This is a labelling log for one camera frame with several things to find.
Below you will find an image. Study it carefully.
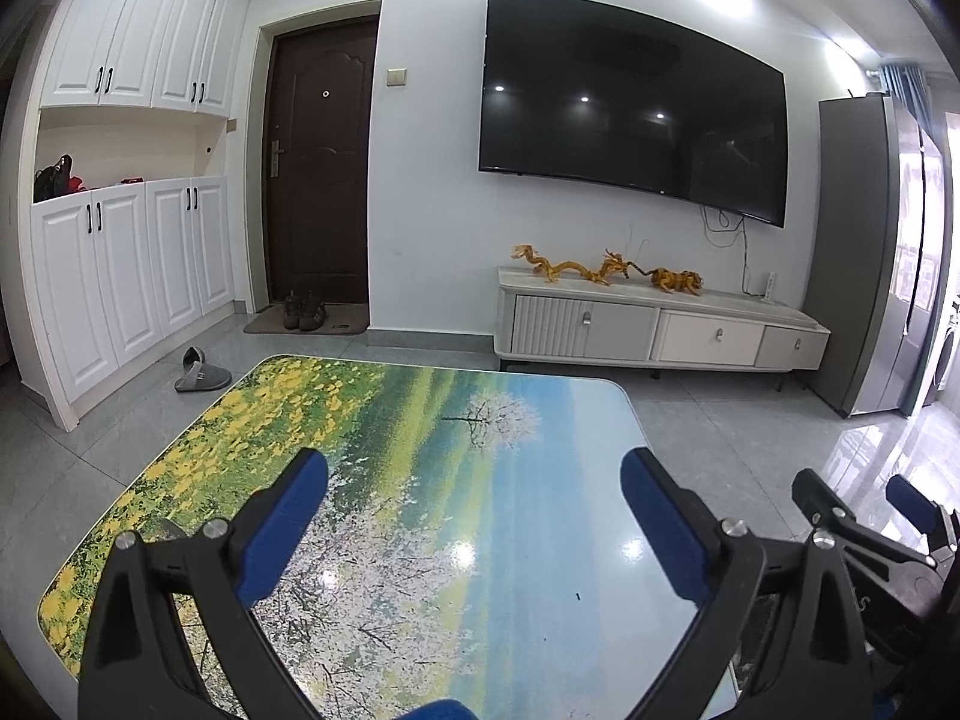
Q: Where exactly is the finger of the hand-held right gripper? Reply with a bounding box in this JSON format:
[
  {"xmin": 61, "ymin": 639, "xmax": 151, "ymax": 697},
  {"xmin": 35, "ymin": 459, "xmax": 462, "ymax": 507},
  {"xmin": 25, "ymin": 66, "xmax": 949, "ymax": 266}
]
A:
[
  {"xmin": 791, "ymin": 469, "xmax": 931, "ymax": 571},
  {"xmin": 885, "ymin": 475, "xmax": 960, "ymax": 560}
]

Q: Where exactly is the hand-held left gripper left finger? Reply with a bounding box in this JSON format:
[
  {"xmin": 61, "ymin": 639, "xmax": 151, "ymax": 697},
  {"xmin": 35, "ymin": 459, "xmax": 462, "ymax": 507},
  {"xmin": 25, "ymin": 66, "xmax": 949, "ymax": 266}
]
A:
[{"xmin": 77, "ymin": 448, "xmax": 329, "ymax": 720}]

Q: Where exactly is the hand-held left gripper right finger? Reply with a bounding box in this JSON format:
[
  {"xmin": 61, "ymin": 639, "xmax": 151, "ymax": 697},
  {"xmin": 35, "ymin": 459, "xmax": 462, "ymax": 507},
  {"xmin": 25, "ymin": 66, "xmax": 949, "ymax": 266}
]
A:
[{"xmin": 619, "ymin": 448, "xmax": 875, "ymax": 720}]

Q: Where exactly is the white washing machine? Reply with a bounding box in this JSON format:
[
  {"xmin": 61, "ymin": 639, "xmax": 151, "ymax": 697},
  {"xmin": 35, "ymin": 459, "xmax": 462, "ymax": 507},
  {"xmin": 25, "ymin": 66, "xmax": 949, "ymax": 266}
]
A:
[{"xmin": 930, "ymin": 300, "xmax": 960, "ymax": 406}]

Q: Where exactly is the grey slipper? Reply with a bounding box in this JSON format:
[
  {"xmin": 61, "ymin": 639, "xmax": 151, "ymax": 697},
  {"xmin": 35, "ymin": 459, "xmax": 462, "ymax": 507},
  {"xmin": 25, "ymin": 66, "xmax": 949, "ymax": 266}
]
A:
[{"xmin": 174, "ymin": 346, "xmax": 233, "ymax": 393}]

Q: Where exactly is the white television cabinet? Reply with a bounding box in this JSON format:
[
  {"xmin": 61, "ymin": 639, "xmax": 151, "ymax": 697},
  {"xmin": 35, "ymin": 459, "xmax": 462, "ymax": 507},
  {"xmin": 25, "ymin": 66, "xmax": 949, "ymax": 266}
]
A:
[{"xmin": 496, "ymin": 264, "xmax": 832, "ymax": 391}]

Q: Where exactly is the brown door mat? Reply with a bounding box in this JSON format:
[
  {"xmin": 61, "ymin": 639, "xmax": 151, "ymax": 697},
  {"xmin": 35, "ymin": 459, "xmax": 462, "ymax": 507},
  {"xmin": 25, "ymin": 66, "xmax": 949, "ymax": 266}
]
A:
[{"xmin": 244, "ymin": 307, "xmax": 370, "ymax": 336}]

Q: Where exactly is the blue cloth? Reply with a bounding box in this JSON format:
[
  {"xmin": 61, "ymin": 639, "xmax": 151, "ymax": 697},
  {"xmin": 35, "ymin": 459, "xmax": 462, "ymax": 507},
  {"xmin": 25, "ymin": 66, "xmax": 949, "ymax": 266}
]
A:
[{"xmin": 405, "ymin": 699, "xmax": 481, "ymax": 720}]

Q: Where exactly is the grey double-door refrigerator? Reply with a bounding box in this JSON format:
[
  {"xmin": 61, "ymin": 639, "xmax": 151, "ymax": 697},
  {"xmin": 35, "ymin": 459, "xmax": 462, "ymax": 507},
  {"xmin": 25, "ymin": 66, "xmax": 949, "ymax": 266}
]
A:
[{"xmin": 806, "ymin": 94, "xmax": 946, "ymax": 419}]

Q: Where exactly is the golden tiger figurine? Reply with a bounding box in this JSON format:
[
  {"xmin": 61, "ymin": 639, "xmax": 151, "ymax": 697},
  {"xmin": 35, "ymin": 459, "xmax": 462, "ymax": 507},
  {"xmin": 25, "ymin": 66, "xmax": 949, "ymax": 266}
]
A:
[{"xmin": 649, "ymin": 268, "xmax": 704, "ymax": 295}]

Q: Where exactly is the golden dragon figurine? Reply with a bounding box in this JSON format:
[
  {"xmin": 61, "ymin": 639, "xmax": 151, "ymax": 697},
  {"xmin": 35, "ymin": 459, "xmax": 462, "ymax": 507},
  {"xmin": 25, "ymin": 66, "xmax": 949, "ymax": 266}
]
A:
[{"xmin": 511, "ymin": 244, "xmax": 652, "ymax": 287}]

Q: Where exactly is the white lower shoe cabinet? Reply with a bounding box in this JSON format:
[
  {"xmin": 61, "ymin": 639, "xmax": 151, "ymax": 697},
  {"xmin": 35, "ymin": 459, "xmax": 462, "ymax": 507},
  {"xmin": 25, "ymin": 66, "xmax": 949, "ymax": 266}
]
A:
[{"xmin": 30, "ymin": 175, "xmax": 235, "ymax": 428}]

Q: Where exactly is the dark brown entrance door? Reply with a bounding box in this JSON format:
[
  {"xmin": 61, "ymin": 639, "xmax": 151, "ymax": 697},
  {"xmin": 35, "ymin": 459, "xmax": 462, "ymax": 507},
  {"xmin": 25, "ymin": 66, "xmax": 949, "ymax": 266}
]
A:
[{"xmin": 266, "ymin": 15, "xmax": 380, "ymax": 312}]

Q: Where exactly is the blue curtain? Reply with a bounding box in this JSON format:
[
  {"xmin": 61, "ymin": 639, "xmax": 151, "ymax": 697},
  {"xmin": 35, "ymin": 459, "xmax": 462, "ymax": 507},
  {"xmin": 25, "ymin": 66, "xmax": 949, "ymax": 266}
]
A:
[{"xmin": 877, "ymin": 64, "xmax": 935, "ymax": 132}]

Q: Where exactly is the dark bag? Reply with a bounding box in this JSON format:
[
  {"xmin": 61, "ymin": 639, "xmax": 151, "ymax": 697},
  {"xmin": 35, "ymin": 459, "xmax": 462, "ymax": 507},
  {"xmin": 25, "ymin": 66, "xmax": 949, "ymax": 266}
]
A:
[{"xmin": 32, "ymin": 154, "xmax": 85, "ymax": 203}]

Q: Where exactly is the black television cable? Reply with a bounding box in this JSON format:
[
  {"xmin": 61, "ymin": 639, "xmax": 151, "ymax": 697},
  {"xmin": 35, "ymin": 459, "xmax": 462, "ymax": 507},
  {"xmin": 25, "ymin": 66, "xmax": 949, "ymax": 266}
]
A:
[{"xmin": 701, "ymin": 202, "xmax": 766, "ymax": 295}]

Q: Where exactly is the black wall television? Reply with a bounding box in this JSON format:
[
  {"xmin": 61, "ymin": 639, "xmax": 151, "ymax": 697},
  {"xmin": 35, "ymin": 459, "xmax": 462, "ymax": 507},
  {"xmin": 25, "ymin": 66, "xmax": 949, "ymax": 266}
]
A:
[{"xmin": 478, "ymin": 0, "xmax": 788, "ymax": 230}]

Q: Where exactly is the white upper wall cabinet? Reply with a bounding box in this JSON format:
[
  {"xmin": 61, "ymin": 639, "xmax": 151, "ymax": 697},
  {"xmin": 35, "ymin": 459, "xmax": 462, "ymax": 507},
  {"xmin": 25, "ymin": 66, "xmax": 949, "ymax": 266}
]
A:
[{"xmin": 39, "ymin": 0, "xmax": 252, "ymax": 117}]

